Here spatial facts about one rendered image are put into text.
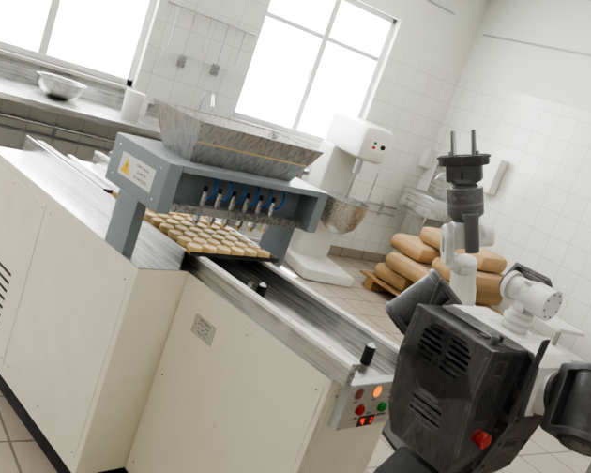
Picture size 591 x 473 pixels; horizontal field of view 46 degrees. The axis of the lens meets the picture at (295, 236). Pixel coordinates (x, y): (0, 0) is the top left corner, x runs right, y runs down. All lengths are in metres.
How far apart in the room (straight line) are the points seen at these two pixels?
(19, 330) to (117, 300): 0.68
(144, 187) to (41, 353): 0.81
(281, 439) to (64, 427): 0.87
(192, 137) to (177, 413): 0.88
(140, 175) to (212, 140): 0.25
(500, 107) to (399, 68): 1.04
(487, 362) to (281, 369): 0.79
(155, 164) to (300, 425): 0.88
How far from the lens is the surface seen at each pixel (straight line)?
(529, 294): 1.49
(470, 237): 1.72
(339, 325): 2.22
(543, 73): 6.91
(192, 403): 2.28
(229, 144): 2.26
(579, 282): 6.27
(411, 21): 6.94
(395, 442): 3.67
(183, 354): 2.31
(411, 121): 7.20
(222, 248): 2.37
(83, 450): 2.47
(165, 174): 2.11
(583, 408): 1.39
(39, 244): 2.75
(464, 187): 1.73
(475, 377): 1.34
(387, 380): 2.00
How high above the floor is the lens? 1.53
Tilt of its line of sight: 12 degrees down
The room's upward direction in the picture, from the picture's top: 20 degrees clockwise
